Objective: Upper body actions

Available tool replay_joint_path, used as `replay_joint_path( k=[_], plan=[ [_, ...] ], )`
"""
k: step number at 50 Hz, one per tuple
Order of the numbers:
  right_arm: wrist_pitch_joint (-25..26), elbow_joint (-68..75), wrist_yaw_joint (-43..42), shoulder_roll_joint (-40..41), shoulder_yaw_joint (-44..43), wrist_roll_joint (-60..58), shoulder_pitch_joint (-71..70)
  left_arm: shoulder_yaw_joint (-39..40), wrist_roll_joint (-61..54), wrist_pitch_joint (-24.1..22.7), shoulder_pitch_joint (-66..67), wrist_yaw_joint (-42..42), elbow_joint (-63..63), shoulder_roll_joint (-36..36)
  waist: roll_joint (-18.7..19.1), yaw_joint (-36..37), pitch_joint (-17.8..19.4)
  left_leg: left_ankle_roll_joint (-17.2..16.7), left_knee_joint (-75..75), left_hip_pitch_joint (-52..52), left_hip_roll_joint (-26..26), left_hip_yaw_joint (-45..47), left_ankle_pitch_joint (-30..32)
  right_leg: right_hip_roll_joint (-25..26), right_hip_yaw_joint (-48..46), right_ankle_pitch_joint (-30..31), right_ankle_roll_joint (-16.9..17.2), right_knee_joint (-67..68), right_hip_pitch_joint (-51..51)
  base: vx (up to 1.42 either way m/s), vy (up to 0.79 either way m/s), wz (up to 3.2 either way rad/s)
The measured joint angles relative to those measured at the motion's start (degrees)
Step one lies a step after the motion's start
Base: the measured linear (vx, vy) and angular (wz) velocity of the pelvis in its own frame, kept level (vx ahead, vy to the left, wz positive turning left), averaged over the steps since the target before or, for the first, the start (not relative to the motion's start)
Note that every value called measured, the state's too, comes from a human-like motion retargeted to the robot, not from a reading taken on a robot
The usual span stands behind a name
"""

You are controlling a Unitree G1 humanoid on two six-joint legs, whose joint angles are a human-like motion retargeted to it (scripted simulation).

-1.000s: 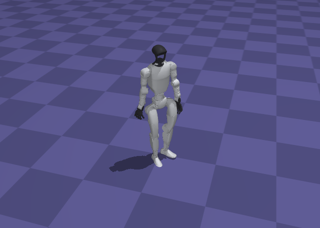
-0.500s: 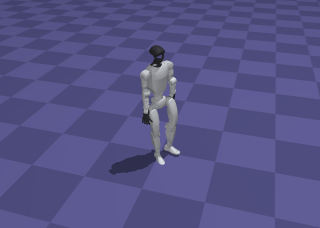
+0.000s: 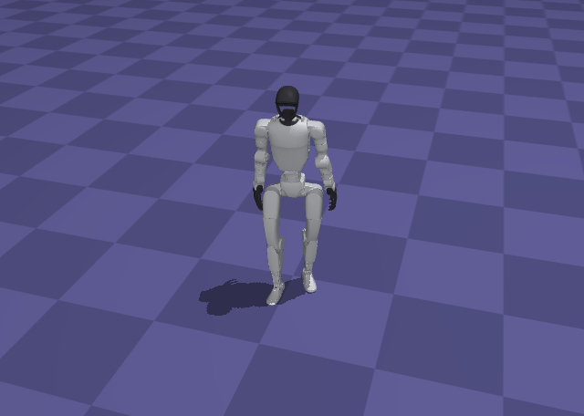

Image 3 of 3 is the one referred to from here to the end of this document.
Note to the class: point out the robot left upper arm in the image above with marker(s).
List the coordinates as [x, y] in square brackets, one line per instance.
[317, 131]

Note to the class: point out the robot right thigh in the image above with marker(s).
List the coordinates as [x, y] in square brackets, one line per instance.
[271, 216]

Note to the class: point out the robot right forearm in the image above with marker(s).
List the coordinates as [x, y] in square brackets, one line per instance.
[260, 174]

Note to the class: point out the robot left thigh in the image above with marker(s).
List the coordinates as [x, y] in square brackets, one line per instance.
[313, 208]

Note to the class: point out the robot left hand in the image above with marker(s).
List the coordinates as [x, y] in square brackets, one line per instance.
[333, 198]

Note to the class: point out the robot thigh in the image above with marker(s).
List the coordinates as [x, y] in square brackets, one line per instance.
[313, 208]
[271, 216]

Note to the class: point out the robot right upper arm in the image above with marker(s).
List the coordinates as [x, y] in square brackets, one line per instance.
[261, 140]

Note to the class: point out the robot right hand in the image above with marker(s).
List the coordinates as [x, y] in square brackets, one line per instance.
[257, 196]

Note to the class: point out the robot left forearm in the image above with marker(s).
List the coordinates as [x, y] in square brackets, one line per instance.
[327, 176]

